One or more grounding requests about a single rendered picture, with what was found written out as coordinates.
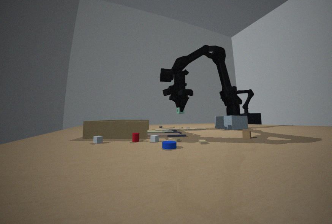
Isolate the red cylinder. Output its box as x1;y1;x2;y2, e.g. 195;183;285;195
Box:
132;133;139;142

